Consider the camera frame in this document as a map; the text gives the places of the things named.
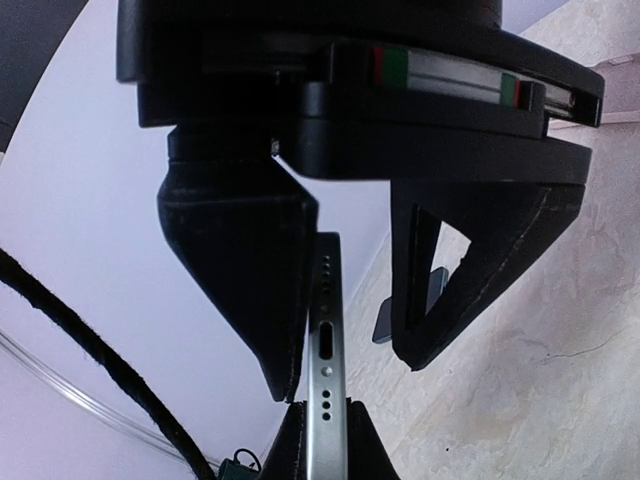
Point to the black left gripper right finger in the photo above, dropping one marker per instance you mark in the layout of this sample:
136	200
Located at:
511	197

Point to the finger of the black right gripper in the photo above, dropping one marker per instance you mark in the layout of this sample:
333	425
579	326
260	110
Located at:
287	457
367	457

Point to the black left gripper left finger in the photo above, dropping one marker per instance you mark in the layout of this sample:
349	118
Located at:
244	229

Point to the large silver phone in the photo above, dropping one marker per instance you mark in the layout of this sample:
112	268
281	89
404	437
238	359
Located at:
326	412

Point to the small black phone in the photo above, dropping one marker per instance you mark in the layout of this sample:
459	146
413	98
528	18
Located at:
438	279

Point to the dark green mug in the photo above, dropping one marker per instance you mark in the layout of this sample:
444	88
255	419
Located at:
234	469

